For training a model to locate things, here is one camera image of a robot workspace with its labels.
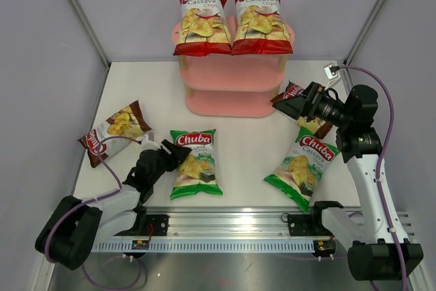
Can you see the red Chuba chips bag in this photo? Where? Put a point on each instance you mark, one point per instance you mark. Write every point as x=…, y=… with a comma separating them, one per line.
x=260, y=29
x=204, y=29

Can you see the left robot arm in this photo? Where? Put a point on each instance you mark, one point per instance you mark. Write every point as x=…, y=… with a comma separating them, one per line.
x=77, y=225

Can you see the brown Chuba chips bag right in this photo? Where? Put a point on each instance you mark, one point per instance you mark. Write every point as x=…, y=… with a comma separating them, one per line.
x=318, y=127

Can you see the brown chuba chips bag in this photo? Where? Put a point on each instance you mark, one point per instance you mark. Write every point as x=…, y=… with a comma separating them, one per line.
x=318, y=127
x=115, y=133

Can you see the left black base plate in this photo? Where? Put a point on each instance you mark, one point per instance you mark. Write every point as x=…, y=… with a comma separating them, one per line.
x=156, y=225

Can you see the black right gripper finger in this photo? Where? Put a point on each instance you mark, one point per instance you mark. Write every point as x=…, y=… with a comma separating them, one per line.
x=313, y=88
x=292, y=107

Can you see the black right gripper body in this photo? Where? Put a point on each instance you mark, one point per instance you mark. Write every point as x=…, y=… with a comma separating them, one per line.
x=325, y=108

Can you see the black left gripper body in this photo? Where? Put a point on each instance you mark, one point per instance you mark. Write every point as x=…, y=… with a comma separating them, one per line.
x=165, y=163

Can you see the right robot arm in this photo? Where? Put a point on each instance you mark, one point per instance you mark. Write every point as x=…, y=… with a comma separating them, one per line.
x=381, y=249

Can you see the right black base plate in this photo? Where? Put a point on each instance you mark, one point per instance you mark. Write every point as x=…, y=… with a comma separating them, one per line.
x=304, y=225

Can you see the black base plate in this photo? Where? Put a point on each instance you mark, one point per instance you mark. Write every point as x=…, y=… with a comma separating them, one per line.
x=304, y=225
x=156, y=225

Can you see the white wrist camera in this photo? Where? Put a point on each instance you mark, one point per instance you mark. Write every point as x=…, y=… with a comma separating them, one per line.
x=148, y=143
x=331, y=71

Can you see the white slotted cable duct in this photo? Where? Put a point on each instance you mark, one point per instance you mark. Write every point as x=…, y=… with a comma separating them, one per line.
x=298, y=246

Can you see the aluminium mounting rail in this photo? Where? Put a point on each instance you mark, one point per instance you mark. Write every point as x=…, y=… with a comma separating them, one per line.
x=225, y=223

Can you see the brown Chuba chips bag left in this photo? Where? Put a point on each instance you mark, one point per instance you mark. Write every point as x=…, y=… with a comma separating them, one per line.
x=115, y=133

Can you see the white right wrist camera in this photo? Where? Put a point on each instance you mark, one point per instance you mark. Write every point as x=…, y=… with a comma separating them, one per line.
x=331, y=71

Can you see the green Chuba chips bag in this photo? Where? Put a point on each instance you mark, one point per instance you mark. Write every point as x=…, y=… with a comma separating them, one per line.
x=197, y=173
x=302, y=169

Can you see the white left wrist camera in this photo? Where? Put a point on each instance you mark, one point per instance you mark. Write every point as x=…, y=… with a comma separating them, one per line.
x=148, y=143

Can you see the pink three-tier shelf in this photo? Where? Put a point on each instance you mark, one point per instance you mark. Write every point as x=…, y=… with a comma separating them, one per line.
x=232, y=86

